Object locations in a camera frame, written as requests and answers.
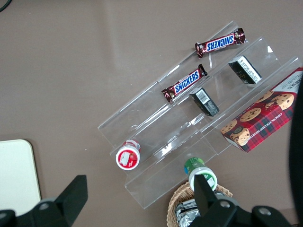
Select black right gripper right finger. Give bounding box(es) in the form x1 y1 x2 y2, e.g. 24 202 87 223
189 175 240 227

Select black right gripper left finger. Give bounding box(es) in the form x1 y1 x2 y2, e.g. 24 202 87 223
18 175 89 227

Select oval tan wicker basket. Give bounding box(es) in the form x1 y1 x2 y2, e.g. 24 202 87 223
167 181 234 227

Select cream plastic tray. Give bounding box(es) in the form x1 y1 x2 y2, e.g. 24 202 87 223
0 139 42 210

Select silver foil packet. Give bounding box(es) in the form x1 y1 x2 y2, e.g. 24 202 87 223
176 198 201 212
175 209 202 227

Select green yogurt cup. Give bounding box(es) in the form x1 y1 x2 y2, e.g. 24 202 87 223
184 157 218 192

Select red strawberry yogurt cup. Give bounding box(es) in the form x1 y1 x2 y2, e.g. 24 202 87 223
115 139 142 170

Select red tartan cookie box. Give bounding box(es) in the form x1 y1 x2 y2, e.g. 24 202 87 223
220 67 303 154

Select small black carton box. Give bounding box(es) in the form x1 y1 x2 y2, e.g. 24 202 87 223
228 55 263 85
189 87 220 117

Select clear acrylic stepped display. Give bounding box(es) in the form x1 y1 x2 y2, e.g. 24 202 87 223
97 20 303 210

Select Snickers chocolate bar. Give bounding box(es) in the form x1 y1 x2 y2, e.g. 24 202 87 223
195 27 246 59
161 63 208 104

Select black floor cable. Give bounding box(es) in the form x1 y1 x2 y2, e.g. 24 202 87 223
0 0 12 12

